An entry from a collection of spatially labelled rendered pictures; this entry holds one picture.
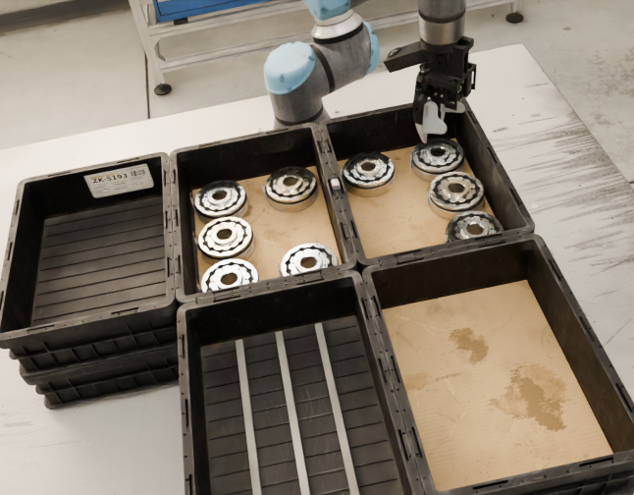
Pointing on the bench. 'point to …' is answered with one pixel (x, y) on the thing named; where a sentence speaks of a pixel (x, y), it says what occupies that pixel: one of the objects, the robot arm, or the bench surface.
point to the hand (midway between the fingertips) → (429, 127)
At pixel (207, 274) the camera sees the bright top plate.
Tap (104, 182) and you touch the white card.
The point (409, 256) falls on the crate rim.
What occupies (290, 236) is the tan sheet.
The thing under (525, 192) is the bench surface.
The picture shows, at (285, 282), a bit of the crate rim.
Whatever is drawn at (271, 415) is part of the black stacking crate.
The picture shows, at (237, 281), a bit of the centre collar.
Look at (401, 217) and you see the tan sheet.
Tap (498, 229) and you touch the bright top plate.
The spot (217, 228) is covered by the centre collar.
